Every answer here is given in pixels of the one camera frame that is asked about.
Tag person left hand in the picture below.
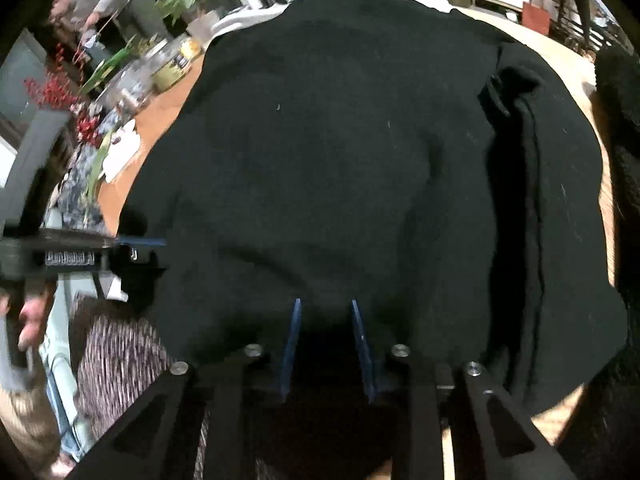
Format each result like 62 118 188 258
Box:
17 281 58 351

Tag red berry branches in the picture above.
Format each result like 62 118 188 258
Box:
23 42 103 148

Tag white folded napkin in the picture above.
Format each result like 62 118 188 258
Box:
102 119 141 183

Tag orange paper bag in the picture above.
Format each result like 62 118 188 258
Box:
522 2 551 36

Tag black knit sweater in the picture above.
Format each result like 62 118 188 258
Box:
117 0 629 480

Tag black fuzzy chair cushion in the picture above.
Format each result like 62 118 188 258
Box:
596 47 639 479

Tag person in grey sweater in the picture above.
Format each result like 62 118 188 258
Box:
49 0 172 41

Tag clear glass jar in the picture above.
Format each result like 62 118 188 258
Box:
105 67 153 115

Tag glass jar green label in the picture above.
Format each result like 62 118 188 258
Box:
152 53 191 93

